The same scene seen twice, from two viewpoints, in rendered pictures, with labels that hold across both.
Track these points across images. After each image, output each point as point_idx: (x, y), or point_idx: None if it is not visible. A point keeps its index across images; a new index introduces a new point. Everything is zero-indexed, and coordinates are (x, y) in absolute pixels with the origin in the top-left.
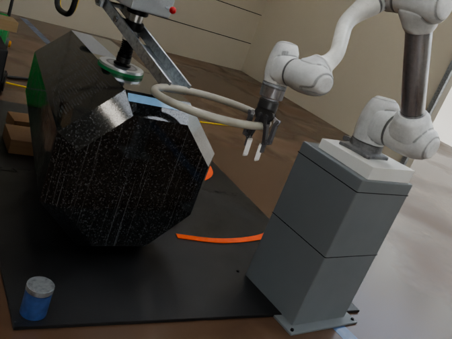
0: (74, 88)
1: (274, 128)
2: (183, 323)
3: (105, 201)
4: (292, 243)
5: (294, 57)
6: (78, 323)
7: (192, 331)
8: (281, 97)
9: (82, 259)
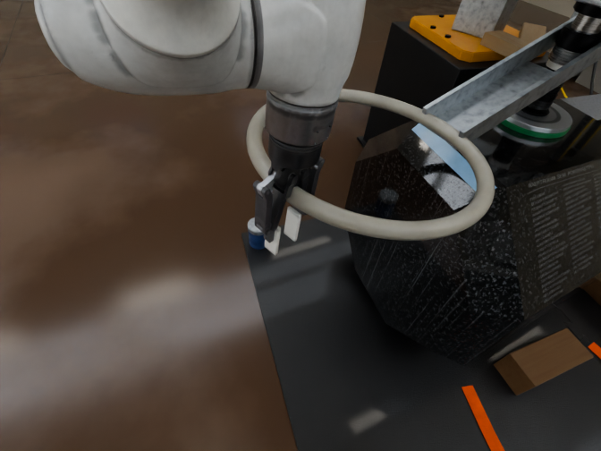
0: None
1: (256, 198)
2: (274, 373)
3: (366, 235)
4: None
5: None
6: (251, 270)
7: (261, 383)
8: (272, 127)
9: (345, 271)
